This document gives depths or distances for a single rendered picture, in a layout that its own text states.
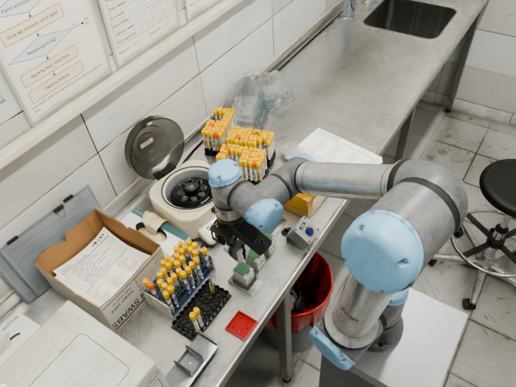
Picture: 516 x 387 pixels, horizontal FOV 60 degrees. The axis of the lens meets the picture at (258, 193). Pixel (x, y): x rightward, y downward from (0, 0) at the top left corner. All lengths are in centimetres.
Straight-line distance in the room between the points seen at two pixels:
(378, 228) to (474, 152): 266
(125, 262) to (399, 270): 97
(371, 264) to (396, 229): 7
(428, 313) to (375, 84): 116
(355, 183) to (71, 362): 68
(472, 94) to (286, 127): 191
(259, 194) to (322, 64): 139
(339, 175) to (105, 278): 81
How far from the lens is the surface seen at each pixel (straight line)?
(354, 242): 67
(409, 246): 65
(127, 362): 100
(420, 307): 134
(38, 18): 127
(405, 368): 125
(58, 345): 107
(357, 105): 201
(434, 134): 334
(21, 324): 146
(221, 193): 102
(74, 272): 148
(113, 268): 144
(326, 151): 175
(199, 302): 135
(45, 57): 130
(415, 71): 227
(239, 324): 132
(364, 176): 85
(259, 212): 95
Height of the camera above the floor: 205
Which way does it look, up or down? 47 degrees down
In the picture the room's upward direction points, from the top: 5 degrees counter-clockwise
